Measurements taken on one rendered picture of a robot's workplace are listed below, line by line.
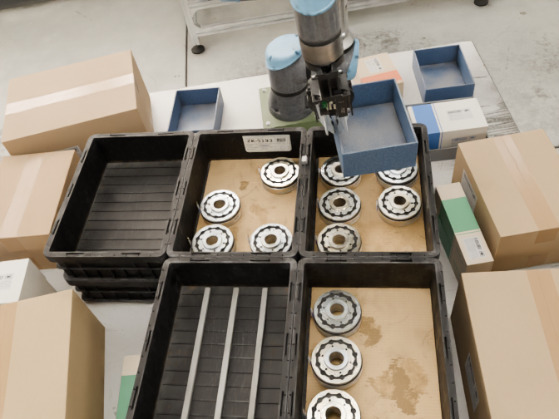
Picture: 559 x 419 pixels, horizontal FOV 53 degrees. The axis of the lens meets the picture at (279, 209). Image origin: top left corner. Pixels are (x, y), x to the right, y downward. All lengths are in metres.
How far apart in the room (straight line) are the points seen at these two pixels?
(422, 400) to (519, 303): 0.27
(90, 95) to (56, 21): 2.36
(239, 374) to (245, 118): 0.93
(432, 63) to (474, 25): 1.45
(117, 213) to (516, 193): 1.00
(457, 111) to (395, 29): 1.74
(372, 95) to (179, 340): 0.69
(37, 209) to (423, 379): 1.06
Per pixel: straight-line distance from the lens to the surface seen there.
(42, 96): 1.89
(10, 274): 1.49
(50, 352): 1.30
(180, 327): 1.30
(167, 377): 1.26
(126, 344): 1.47
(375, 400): 1.17
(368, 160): 1.13
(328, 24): 0.96
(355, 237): 1.31
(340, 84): 1.06
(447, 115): 1.69
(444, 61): 2.01
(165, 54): 3.49
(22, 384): 1.30
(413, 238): 1.35
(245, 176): 1.50
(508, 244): 1.39
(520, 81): 3.09
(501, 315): 1.20
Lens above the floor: 1.94
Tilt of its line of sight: 52 degrees down
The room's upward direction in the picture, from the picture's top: 12 degrees counter-clockwise
